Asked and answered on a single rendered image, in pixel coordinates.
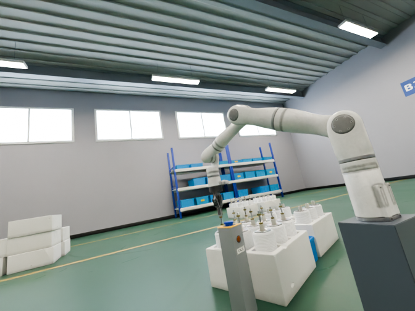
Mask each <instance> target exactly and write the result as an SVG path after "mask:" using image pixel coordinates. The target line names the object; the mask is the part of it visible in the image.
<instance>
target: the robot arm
mask: <svg viewBox="0 0 415 311"><path fill-rule="evenodd" d="M227 117H228V119H229V121H230V122H231V124H230V126H228V127H227V128H226V129H225V130H224V131H223V132H221V133H220V134H219V135H218V136H217V138H216V139H215V140H214V142H213V143H212V144H211V145H210V146H209V147H207V148H206V149H205V150H204V151H203V153H202V154H201V160H202V161H203V162H204V163H211V167H208V168H207V169H206V171H207V179H208V185H209V192H210V193H213V199H212V201H213V204H214V206H215V208H217V213H218V216H221V215H223V213H222V206H223V197H222V196H221V195H220V191H223V189H222V185H225V184H229V180H222V181H221V179H220V175H219V155H218V154H219V153H221V152H222V151H223V150H224V148H225V147H226V145H228V143H229V142H230V141H231V140H232V138H233V137H234V136H235V135H236V134H237V133H238V132H239V131H240V130H241V129H242V128H243V127H245V126H246V125H253V126H258V127H261V128H266V129H270V130H275V131H282V132H288V133H301V134H312V135H319V136H325V137H328V138H329V140H330V142H331V145H332V148H333V151H334V154H335V156H336V158H337V160H338V163H339V166H340V169H341V171H342V175H343V179H344V181H345V184H346V188H347V191H348V194H349V197H350V200H351V203H352V206H353V209H354V214H355V216H356V219H357V220H359V221H362V222H390V221H393V220H395V219H397V218H400V217H401V214H400V211H399V208H398V206H397V203H396V200H395V197H394V195H393V192H392V189H391V187H390V184H389V183H386V182H385V181H384V178H383V176H382V172H381V170H380V167H379V164H378V162H377V159H376V157H375V153H374V150H373V148H372V145H371V142H370V140H369V137H368V135H367V131H366V129H365V126H364V122H363V120H362V118H361V117H360V115H358V114H357V113H356V112H353V111H351V110H341V111H339V112H336V113H334V114H333V115H317V114H312V113H309V112H305V111H302V110H296V109H289V108H278V107H273V108H258V109H255V108H251V107H250V106H246V105H235V106H232V107H231V108H230V109H229V110H228V112H227Z"/></svg>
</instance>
